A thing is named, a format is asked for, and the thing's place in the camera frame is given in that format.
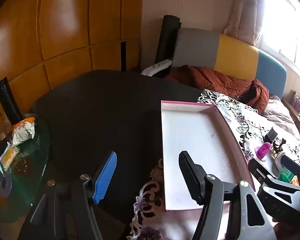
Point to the white plastic device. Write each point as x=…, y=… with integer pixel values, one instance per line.
x=156, y=67

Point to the purple patterned box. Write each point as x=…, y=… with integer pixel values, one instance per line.
x=298, y=102

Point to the beige curtain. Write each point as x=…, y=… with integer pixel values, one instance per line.
x=242, y=10

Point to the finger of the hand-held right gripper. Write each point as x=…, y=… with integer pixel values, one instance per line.
x=258, y=171
x=298, y=171

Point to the glass side table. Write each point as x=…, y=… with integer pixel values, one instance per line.
x=27, y=180

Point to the brown figurine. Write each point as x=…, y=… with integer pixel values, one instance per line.
x=278, y=146

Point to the wooden wardrobe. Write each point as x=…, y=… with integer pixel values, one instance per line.
x=65, y=17

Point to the white plastic item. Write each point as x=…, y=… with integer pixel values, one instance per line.
x=278, y=161

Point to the green plastic toy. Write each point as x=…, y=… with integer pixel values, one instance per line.
x=286, y=177

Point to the purple plastic toy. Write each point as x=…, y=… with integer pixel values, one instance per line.
x=263, y=150

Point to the rust red quilted blanket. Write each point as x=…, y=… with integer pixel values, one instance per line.
x=215, y=80

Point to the purple tape roll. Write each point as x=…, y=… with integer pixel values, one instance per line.
x=5, y=183

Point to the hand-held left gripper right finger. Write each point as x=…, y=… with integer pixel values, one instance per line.
x=191, y=177

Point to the small grey tin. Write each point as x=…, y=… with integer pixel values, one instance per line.
x=271, y=135

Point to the orange white snack packet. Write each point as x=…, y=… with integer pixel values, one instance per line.
x=23, y=131

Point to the black rolled mat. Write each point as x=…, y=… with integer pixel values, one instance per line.
x=167, y=40

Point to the beige pillow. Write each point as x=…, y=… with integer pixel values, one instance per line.
x=280, y=115

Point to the yellow snack packet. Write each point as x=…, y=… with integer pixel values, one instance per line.
x=10, y=156

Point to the window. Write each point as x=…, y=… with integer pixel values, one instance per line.
x=285, y=30

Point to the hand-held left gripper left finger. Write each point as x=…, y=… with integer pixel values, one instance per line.
x=105, y=177

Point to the embroidered white floral tablecloth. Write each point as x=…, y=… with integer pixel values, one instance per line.
x=260, y=123

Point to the black leaning bar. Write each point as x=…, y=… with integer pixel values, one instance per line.
x=7, y=100

